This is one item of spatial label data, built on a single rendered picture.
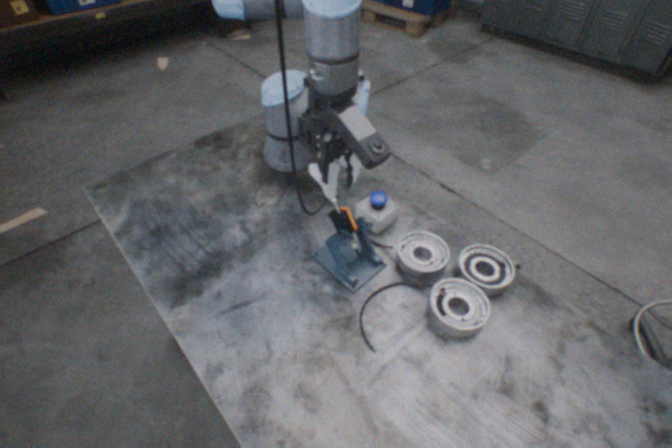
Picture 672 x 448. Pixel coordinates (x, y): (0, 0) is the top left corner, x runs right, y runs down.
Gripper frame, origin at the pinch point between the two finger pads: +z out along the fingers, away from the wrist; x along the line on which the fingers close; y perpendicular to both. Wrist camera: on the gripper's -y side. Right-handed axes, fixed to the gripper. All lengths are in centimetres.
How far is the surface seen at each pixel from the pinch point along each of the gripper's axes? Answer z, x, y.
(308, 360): 19.3, 20.0, -12.0
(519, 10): 69, -339, 118
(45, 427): 98, 78, 63
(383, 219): 15.3, -11.5, -1.1
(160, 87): 96, -58, 264
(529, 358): 19.6, -7.8, -38.2
